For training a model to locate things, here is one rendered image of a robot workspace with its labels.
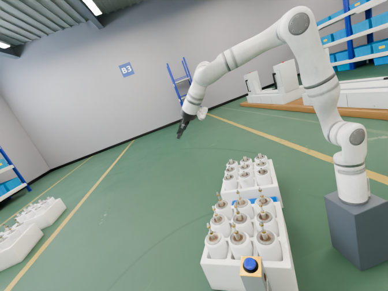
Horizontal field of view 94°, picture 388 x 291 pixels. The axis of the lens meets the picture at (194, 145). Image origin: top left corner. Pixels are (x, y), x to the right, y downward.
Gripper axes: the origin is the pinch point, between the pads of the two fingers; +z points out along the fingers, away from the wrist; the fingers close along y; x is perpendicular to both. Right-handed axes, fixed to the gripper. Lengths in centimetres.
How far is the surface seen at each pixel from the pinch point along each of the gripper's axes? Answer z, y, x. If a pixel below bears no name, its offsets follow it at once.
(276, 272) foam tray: 14, 39, 59
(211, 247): 26, 35, 35
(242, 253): 19, 35, 46
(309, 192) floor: 21, -24, 97
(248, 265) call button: 4, 45, 40
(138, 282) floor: 81, 47, 12
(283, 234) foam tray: 12, 22, 63
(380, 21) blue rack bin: -112, -458, 269
